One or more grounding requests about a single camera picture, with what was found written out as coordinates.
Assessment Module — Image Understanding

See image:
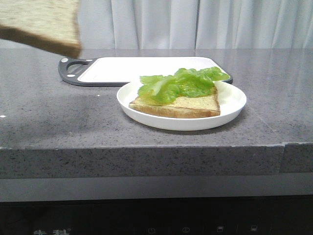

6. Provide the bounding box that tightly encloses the black appliance front panel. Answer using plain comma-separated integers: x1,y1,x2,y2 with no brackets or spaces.
0,195,313,235

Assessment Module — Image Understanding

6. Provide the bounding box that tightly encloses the bread slice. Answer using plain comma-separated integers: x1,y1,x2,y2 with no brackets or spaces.
0,0,82,58
129,87,221,118

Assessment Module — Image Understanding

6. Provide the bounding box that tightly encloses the white round plate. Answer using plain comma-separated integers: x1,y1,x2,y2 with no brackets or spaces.
116,81,246,131

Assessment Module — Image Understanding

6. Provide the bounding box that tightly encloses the white cutting board grey rim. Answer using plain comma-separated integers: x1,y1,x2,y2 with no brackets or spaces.
58,57,222,87

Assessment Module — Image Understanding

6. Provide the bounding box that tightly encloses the grey white curtain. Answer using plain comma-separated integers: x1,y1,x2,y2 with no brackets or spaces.
77,0,313,49

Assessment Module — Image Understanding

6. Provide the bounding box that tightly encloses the green lettuce leaf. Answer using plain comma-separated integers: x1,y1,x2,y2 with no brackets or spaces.
137,67,230,105

